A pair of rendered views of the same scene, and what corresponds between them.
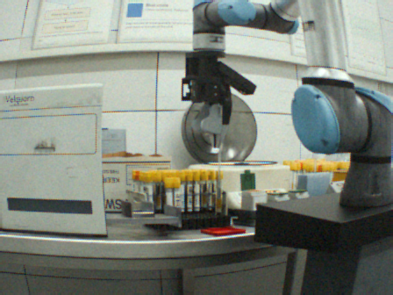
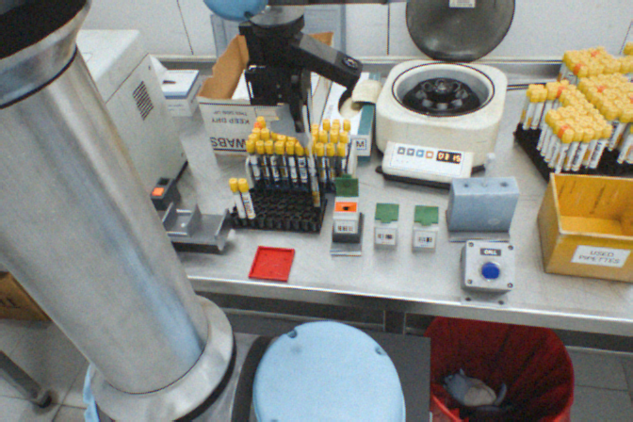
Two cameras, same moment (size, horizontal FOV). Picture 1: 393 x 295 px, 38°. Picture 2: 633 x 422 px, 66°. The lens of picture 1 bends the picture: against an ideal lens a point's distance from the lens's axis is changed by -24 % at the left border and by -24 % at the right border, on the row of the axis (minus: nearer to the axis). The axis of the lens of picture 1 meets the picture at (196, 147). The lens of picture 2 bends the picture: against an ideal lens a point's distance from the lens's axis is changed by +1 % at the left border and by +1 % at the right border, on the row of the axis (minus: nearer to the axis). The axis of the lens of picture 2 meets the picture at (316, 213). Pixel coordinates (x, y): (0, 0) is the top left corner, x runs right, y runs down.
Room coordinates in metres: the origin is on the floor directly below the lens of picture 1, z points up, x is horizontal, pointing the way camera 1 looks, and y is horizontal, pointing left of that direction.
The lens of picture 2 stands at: (1.09, -0.48, 1.53)
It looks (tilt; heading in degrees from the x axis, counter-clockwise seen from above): 45 degrees down; 44
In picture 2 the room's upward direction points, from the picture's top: 7 degrees counter-clockwise
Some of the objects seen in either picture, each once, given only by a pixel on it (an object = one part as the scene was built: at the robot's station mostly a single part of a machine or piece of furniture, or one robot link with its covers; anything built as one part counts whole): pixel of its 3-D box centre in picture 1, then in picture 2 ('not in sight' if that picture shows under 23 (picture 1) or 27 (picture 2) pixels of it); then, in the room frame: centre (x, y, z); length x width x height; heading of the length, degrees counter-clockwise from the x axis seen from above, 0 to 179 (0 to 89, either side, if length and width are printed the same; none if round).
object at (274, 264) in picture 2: (223, 231); (271, 263); (1.42, -0.05, 0.88); 0.07 x 0.07 x 0.01; 28
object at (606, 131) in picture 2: not in sight; (597, 152); (1.92, -0.41, 0.93); 0.02 x 0.02 x 0.11
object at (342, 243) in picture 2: (253, 216); (347, 229); (1.54, -0.13, 0.89); 0.09 x 0.05 x 0.04; 30
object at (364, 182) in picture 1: (370, 177); not in sight; (1.22, -0.36, 0.99); 0.15 x 0.15 x 0.10
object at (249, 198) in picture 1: (253, 205); (347, 219); (1.54, -0.12, 0.92); 0.05 x 0.04 x 0.06; 30
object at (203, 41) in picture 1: (210, 44); (274, 2); (1.54, -0.03, 1.28); 0.08 x 0.08 x 0.05
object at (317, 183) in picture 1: (313, 192); (479, 206); (1.69, -0.30, 0.92); 0.10 x 0.07 x 0.10; 125
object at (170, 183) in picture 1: (187, 202); (275, 192); (1.52, 0.02, 0.93); 0.17 x 0.09 x 0.11; 118
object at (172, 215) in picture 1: (127, 213); (170, 222); (1.36, 0.13, 0.92); 0.21 x 0.07 x 0.05; 118
